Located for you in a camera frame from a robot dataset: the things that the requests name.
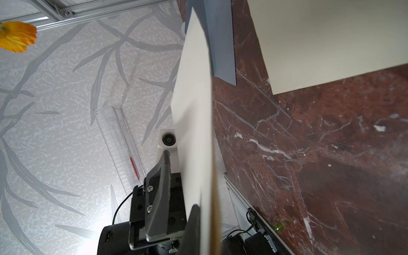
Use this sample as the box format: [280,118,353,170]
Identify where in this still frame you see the clear acrylic wall shelf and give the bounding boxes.
[93,106,146,194]

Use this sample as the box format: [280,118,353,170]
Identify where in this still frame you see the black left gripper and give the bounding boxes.
[129,150,187,250]

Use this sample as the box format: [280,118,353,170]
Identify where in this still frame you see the aluminium front rail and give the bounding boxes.
[221,174,294,255]

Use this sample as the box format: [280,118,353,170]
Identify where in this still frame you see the beige lined letter paper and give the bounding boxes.
[171,10,221,255]

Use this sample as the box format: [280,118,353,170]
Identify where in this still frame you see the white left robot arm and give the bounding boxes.
[97,150,188,255]

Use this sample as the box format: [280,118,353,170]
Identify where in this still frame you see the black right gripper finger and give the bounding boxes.
[178,204,201,255]

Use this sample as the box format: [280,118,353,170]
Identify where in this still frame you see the red pen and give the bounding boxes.
[129,156,140,180]

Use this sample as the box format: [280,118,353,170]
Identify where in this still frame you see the yellow orange artificial flowers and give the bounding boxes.
[1,21,37,53]

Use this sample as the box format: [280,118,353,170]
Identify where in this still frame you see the cream envelope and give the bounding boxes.
[248,1,408,94]

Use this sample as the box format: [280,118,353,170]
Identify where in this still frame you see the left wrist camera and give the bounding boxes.
[157,129,181,173]

